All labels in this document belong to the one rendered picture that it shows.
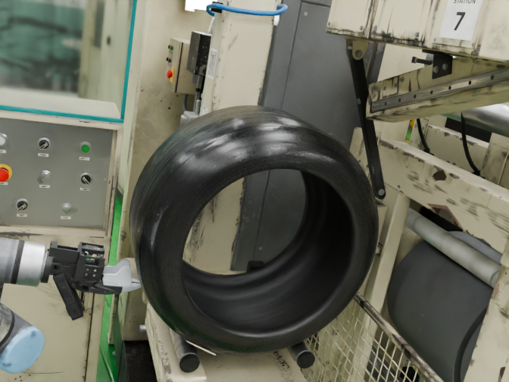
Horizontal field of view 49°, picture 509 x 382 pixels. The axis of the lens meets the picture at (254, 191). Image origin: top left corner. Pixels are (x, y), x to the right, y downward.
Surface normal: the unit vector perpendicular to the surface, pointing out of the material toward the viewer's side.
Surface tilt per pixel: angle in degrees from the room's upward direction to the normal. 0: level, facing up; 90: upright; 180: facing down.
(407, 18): 90
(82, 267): 90
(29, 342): 93
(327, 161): 80
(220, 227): 90
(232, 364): 0
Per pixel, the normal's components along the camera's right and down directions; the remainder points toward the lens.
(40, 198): 0.30, 0.32
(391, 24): -0.94, -0.07
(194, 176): -0.27, -0.26
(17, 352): 0.82, 0.34
